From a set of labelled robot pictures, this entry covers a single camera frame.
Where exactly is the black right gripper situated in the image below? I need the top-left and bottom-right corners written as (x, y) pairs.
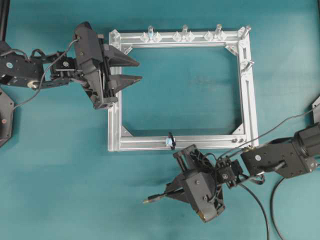
top-left (165, 144), bottom-right (225, 223)

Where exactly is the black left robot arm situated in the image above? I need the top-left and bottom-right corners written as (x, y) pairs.
top-left (0, 21), bottom-right (142, 110)

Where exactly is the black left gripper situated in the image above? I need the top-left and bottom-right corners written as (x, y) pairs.
top-left (74, 21), bottom-right (143, 110)

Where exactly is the black table edge rail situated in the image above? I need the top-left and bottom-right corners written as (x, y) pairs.
top-left (0, 0), bottom-right (11, 41)

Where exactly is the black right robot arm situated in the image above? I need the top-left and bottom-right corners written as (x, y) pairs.
top-left (164, 123), bottom-right (320, 222)

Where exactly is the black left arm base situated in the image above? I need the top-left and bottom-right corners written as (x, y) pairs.
top-left (0, 88), bottom-right (15, 147)

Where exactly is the grey left camera cable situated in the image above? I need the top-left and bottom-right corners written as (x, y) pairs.
top-left (12, 37), bottom-right (81, 110)

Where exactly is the clear corner post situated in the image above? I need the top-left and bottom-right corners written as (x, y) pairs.
top-left (241, 25), bottom-right (252, 40)

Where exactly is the clear right post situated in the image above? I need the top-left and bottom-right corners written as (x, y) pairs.
top-left (214, 24), bottom-right (222, 39)

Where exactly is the black USB cable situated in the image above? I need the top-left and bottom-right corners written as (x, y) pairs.
top-left (142, 183), bottom-right (320, 240)

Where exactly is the clear middle post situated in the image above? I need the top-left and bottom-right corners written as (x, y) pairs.
top-left (181, 24), bottom-right (188, 41)

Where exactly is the grey right camera cable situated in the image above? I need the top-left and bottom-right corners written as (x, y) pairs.
top-left (217, 107), bottom-right (320, 160)

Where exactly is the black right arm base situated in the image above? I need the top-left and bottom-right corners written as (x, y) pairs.
top-left (310, 96), bottom-right (320, 125)

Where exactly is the black string loop with clip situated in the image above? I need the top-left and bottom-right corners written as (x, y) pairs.
top-left (164, 131), bottom-right (177, 151)

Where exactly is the grey camera cable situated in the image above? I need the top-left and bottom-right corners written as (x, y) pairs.
top-left (12, 37), bottom-right (81, 110)
top-left (217, 107), bottom-right (320, 160)

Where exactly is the aluminium extrusion frame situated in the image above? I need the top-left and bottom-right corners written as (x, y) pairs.
top-left (107, 24), bottom-right (260, 152)

